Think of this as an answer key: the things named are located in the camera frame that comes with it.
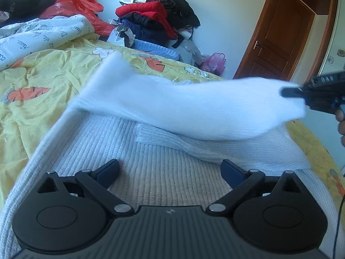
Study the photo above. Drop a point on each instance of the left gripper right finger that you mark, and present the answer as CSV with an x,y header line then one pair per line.
x,y
277,214

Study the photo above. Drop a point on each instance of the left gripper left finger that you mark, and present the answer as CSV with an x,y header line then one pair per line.
x,y
69,213

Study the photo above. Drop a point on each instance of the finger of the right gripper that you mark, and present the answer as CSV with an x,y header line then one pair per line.
x,y
292,92

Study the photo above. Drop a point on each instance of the white knit sweater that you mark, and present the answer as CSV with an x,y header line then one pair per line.
x,y
170,139

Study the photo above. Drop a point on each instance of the pile of dark clothes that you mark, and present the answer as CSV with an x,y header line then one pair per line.
x,y
180,16

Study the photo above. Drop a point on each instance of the right hand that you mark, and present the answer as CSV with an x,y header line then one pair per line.
x,y
341,127

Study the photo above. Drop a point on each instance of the brown wooden door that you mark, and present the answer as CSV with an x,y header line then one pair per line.
x,y
278,40

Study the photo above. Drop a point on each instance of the pink plastic bag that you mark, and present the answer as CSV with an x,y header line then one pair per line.
x,y
214,64

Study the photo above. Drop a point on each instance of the yellow floral bedspread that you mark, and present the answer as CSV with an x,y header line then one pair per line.
x,y
37,88

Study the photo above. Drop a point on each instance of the light blue knit garment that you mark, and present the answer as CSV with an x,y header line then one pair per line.
x,y
152,48

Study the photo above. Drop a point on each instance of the red jacket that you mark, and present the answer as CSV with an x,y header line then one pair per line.
x,y
153,10

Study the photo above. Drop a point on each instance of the white printed quilt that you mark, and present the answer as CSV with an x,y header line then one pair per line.
x,y
22,39

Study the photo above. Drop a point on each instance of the red plastic bag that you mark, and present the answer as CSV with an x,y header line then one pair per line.
x,y
87,8

